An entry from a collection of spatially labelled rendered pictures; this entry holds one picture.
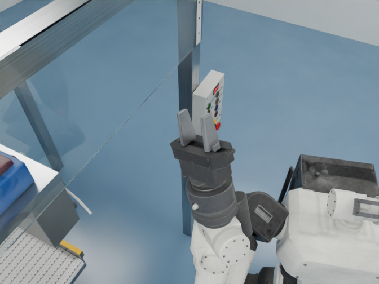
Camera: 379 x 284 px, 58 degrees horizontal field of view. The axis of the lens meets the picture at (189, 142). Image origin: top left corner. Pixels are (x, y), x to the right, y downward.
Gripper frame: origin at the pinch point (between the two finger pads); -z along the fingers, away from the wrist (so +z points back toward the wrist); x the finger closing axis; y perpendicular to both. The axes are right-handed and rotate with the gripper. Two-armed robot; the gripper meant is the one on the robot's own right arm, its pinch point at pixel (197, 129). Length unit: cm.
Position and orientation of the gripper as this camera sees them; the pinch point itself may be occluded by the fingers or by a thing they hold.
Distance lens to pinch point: 57.6
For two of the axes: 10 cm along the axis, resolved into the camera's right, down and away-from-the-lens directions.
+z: 2.1, 8.7, 4.5
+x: 7.2, 1.8, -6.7
